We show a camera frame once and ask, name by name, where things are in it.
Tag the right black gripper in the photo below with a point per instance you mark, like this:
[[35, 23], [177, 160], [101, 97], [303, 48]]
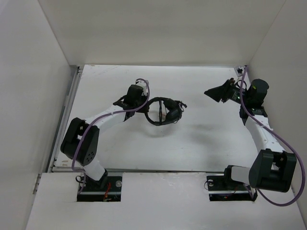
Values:
[[223, 91]]

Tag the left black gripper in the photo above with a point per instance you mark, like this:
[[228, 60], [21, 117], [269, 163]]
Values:
[[144, 109]]

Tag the black headphones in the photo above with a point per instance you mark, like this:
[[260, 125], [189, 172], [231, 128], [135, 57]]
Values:
[[170, 111]]

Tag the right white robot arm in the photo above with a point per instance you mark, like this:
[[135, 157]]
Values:
[[273, 167]]

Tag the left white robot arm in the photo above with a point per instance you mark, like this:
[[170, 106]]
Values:
[[80, 142]]

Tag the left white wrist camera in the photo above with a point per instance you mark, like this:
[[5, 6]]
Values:
[[144, 84]]

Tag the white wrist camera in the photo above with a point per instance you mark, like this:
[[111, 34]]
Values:
[[144, 84], [239, 70]]

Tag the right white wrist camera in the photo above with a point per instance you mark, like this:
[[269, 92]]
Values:
[[239, 70]]

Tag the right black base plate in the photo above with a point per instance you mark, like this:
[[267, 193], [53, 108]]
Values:
[[219, 189]]

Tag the left aluminium rail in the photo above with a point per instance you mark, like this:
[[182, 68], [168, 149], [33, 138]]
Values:
[[70, 94]]

